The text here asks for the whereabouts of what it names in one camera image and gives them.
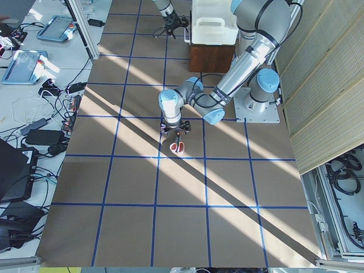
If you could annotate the blue teach pendant lower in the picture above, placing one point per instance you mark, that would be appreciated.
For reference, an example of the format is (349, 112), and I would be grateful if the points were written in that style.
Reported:
(25, 68)

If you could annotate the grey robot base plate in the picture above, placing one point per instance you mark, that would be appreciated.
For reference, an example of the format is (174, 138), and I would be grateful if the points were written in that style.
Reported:
(249, 111)

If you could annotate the red grey handled scissors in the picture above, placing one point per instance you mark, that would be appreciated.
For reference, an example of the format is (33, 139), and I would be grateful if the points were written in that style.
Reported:
(178, 145)

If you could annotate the black power adapter brick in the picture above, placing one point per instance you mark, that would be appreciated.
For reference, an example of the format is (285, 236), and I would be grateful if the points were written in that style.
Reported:
(44, 137)

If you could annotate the open cable cabinet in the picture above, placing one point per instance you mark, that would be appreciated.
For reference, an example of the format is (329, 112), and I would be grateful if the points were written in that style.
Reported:
(334, 193)

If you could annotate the blue teach pendant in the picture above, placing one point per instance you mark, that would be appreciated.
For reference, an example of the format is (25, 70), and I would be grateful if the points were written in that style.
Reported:
(58, 29)
(25, 68)

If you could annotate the blue teach pendant upper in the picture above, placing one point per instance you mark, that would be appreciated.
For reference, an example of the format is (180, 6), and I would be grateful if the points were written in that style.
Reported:
(58, 29)

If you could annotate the perforated beige panel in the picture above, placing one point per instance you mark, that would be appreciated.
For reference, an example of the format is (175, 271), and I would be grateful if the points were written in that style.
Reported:
(321, 71)

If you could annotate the aluminium frame post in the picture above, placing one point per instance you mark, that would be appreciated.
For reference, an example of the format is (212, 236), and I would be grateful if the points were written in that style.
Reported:
(75, 9)

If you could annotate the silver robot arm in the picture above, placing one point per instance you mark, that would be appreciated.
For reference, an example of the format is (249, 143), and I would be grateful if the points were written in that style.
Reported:
(166, 9)
(269, 23)

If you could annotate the black monitor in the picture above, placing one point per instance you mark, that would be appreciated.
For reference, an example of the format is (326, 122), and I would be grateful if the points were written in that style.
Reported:
(17, 169)

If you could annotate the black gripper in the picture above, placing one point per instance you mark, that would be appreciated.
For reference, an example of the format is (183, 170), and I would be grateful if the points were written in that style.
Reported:
(174, 128)
(171, 24)

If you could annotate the brown wooden drawer cabinet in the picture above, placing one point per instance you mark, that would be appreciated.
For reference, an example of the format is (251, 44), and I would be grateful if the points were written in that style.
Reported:
(210, 58)

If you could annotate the white plastic storage bin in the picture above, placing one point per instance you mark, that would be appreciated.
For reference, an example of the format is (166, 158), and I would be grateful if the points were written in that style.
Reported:
(213, 23)

